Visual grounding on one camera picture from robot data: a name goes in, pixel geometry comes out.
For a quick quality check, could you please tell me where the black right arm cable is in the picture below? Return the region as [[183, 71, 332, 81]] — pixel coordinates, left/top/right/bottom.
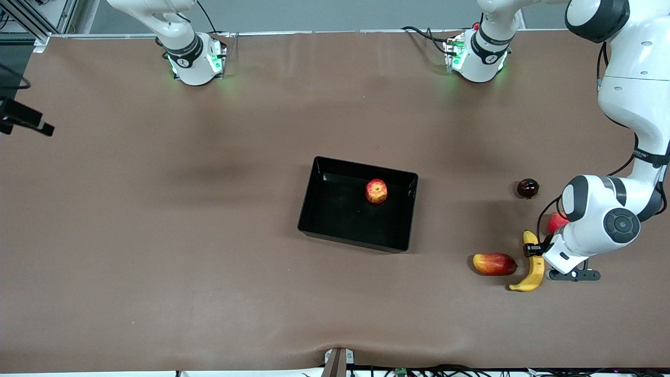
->
[[0, 62, 31, 91]]

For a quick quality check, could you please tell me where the black right base cable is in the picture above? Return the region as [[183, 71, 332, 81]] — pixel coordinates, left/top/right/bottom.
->
[[196, 0, 232, 38]]

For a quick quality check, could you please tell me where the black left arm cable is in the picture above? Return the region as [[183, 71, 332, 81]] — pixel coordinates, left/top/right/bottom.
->
[[536, 42, 670, 248]]

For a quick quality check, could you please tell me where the brown table mat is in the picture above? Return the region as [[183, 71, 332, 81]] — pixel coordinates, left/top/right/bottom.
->
[[0, 29, 670, 373]]

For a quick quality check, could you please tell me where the red yellow mango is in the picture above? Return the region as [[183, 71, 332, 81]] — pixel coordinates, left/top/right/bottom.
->
[[472, 252, 518, 276]]

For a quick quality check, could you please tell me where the red yellow striped apple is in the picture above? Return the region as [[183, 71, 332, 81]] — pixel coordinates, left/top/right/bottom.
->
[[365, 179, 388, 204]]

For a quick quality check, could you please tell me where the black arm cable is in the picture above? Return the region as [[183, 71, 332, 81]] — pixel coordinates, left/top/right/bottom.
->
[[536, 42, 670, 248], [0, 62, 31, 91]]

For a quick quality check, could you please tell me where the black base cable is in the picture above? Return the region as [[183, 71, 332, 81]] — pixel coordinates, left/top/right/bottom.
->
[[196, 0, 232, 38], [401, 25, 452, 56]]

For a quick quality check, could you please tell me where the aluminium frame profile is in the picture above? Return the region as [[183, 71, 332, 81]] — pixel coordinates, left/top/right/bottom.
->
[[0, 0, 79, 53]]

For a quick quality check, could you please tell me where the black plastic box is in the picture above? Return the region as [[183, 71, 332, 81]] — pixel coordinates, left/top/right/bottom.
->
[[297, 156, 419, 253]]

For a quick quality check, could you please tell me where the black left base cable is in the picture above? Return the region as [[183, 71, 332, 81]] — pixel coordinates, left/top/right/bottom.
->
[[401, 25, 452, 56]]

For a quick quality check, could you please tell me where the grey metal table bracket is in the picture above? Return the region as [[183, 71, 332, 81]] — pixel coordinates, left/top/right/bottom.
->
[[321, 347, 355, 377]]

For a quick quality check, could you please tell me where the yellow banana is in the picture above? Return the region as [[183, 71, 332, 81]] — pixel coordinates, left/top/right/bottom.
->
[[509, 230, 546, 292]]

